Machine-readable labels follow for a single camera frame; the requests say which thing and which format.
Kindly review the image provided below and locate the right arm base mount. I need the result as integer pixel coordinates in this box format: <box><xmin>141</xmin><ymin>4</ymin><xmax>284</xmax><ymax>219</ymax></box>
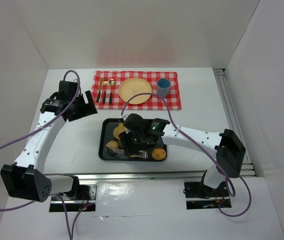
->
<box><xmin>183</xmin><ymin>182</ymin><xmax>232</xmax><ymax>210</ymax></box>

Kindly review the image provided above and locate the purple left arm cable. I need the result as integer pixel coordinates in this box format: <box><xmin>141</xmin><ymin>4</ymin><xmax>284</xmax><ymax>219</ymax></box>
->
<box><xmin>0</xmin><ymin>70</ymin><xmax>92</xmax><ymax>240</ymax></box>

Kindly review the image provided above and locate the gold knife black handle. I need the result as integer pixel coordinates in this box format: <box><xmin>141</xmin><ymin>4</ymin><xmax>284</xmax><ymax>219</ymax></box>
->
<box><xmin>96</xmin><ymin>78</ymin><xmax>104</xmax><ymax>103</ymax></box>

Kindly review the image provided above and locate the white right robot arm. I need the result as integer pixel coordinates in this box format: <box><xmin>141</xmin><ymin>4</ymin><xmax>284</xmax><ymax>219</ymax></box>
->
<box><xmin>101</xmin><ymin>113</ymin><xmax>246</xmax><ymax>189</ymax></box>

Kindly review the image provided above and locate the aluminium rail right side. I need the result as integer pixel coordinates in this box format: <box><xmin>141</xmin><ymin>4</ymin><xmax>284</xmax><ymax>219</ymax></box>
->
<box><xmin>213</xmin><ymin>68</ymin><xmax>257</xmax><ymax>177</ymax></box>

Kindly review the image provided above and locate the flat brown bread slice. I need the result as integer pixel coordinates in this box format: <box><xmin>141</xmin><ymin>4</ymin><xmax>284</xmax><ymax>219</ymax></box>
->
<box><xmin>113</xmin><ymin>123</ymin><xmax>126</xmax><ymax>140</ymax></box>

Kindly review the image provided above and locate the small round tan muffin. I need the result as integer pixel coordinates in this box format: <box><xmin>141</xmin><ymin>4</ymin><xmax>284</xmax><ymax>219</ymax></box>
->
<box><xmin>105</xmin><ymin>140</ymin><xmax>119</xmax><ymax>149</ymax></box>

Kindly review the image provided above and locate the gold spoon black handle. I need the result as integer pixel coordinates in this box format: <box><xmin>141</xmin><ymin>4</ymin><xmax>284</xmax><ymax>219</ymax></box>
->
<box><xmin>109</xmin><ymin>78</ymin><xmax>116</xmax><ymax>105</ymax></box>

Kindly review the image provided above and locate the blue cup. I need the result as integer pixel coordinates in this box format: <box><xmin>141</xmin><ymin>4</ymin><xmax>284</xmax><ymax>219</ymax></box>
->
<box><xmin>157</xmin><ymin>78</ymin><xmax>171</xmax><ymax>98</ymax></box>

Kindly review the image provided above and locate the yellow plate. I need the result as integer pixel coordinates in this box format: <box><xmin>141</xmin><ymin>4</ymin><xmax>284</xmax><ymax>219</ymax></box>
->
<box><xmin>118</xmin><ymin>77</ymin><xmax>152</xmax><ymax>105</ymax></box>

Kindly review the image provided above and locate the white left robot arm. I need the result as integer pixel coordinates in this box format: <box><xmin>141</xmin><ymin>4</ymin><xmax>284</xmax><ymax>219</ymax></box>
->
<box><xmin>0</xmin><ymin>81</ymin><xmax>97</xmax><ymax>202</ymax></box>

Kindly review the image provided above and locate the gold fork black handle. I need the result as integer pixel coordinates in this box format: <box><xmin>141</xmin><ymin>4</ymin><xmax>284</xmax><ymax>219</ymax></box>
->
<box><xmin>102</xmin><ymin>78</ymin><xmax>108</xmax><ymax>104</ymax></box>

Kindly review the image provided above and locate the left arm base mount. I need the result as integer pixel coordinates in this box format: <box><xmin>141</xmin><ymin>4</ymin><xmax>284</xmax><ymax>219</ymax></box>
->
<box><xmin>49</xmin><ymin>183</ymin><xmax>97</xmax><ymax>213</ymax></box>

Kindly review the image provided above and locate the small golden bread roll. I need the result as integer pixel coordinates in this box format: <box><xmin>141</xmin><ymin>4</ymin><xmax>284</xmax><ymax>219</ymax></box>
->
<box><xmin>152</xmin><ymin>148</ymin><xmax>166</xmax><ymax>161</ymax></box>

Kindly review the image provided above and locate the black baking tray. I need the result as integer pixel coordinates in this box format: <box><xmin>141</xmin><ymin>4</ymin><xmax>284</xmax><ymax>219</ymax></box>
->
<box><xmin>98</xmin><ymin>118</ymin><xmax>168</xmax><ymax>162</ymax></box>

